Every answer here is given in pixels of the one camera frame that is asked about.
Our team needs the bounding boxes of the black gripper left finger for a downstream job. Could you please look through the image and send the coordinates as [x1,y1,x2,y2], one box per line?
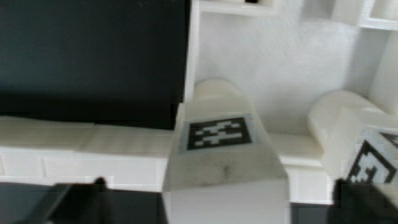
[15,178,113,224]

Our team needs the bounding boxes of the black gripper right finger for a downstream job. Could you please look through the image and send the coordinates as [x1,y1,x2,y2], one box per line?
[330,179,398,224]

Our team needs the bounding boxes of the white tagged chair leg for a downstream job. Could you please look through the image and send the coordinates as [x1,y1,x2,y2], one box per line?
[307,91,398,180]

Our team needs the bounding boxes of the white chair leg block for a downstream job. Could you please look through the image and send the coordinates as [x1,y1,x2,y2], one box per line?
[161,78,289,224]

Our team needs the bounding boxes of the white chair seat plate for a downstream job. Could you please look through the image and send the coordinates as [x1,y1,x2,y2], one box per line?
[195,0,388,167]

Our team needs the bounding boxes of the white fence front wall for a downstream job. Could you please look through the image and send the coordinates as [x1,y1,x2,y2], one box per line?
[0,116,331,204]

